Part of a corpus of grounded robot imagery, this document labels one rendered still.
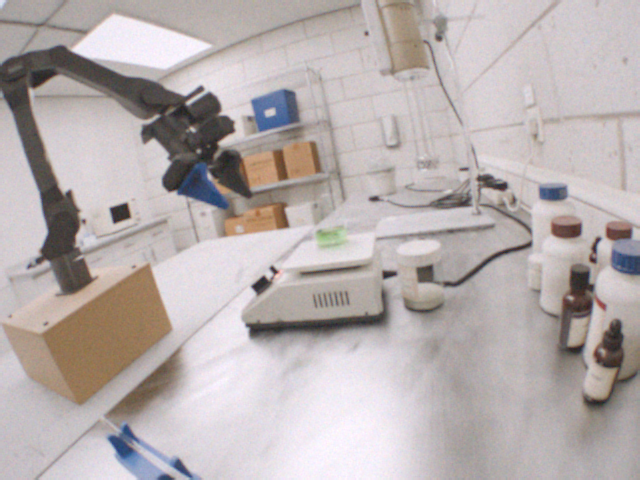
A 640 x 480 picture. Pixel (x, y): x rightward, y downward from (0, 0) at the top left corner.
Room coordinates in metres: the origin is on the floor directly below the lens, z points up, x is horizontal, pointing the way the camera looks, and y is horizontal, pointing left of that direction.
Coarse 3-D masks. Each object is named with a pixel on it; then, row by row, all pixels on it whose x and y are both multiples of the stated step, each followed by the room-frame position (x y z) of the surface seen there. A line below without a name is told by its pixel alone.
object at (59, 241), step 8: (56, 216) 0.38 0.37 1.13; (64, 216) 0.39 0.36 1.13; (56, 224) 0.38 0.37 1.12; (64, 224) 0.39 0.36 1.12; (72, 224) 0.40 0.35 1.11; (48, 232) 0.37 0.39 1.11; (56, 232) 0.38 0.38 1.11; (64, 232) 0.39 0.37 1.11; (72, 232) 0.40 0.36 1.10; (48, 240) 0.37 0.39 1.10; (56, 240) 0.38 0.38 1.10; (64, 240) 0.39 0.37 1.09; (72, 240) 0.39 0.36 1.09; (48, 248) 0.37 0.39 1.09; (56, 248) 0.38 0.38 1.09; (64, 248) 0.38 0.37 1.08; (72, 248) 0.39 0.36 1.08; (48, 256) 0.37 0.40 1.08; (56, 256) 0.37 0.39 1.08
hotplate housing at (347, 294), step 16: (304, 272) 0.41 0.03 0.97; (320, 272) 0.40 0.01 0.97; (336, 272) 0.39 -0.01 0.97; (352, 272) 0.38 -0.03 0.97; (368, 272) 0.37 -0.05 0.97; (384, 272) 0.44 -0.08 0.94; (272, 288) 0.40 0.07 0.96; (288, 288) 0.39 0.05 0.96; (304, 288) 0.38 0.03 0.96; (320, 288) 0.38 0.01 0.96; (336, 288) 0.37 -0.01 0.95; (352, 288) 0.37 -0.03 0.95; (368, 288) 0.36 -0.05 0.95; (256, 304) 0.40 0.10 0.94; (272, 304) 0.40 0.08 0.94; (288, 304) 0.39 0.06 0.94; (304, 304) 0.39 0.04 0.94; (320, 304) 0.38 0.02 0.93; (336, 304) 0.37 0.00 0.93; (352, 304) 0.37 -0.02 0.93; (368, 304) 0.36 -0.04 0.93; (256, 320) 0.40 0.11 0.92; (272, 320) 0.40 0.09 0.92; (288, 320) 0.39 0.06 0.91; (304, 320) 0.39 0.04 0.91; (320, 320) 0.38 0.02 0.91; (336, 320) 0.38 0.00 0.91; (352, 320) 0.37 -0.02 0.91
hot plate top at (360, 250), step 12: (360, 240) 0.45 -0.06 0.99; (372, 240) 0.44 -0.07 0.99; (300, 252) 0.45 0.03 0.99; (312, 252) 0.44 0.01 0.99; (324, 252) 0.43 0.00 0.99; (336, 252) 0.41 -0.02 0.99; (348, 252) 0.40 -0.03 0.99; (360, 252) 0.39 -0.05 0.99; (372, 252) 0.39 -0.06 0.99; (288, 264) 0.41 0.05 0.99; (300, 264) 0.39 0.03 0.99; (312, 264) 0.39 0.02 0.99; (324, 264) 0.38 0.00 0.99; (336, 264) 0.38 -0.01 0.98; (348, 264) 0.37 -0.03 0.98; (360, 264) 0.37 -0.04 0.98
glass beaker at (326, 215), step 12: (336, 192) 0.44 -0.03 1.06; (312, 204) 0.44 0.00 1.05; (324, 204) 0.43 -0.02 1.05; (336, 204) 0.44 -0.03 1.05; (312, 216) 0.44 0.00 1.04; (324, 216) 0.43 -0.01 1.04; (336, 216) 0.44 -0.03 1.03; (312, 228) 0.45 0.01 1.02; (324, 228) 0.43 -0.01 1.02; (336, 228) 0.43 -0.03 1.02; (324, 240) 0.43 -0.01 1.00; (336, 240) 0.43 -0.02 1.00; (348, 240) 0.45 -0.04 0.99
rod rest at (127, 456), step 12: (132, 432) 0.19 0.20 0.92; (120, 444) 0.17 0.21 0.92; (144, 444) 0.19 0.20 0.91; (120, 456) 0.17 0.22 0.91; (132, 456) 0.17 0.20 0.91; (156, 456) 0.17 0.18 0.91; (132, 468) 0.15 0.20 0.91; (144, 468) 0.16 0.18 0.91; (156, 468) 0.16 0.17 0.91; (180, 468) 0.14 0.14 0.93
